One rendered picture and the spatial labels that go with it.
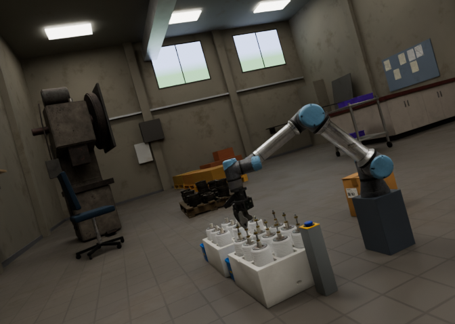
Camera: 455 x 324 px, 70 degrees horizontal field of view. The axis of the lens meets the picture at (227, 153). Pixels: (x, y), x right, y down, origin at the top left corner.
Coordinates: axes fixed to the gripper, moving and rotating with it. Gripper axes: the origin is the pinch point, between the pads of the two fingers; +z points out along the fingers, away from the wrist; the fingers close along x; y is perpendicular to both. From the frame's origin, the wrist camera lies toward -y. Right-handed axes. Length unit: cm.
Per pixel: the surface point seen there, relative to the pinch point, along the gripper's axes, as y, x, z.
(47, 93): -432, 96, -208
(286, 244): 20.9, 3.3, 11.6
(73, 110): -384, 107, -165
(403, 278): 64, 21, 34
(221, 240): -35.5, 13.8, 13.2
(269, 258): 15.8, -6.3, 14.6
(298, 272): 23.7, 2.4, 25.0
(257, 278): 13.2, -14.9, 20.3
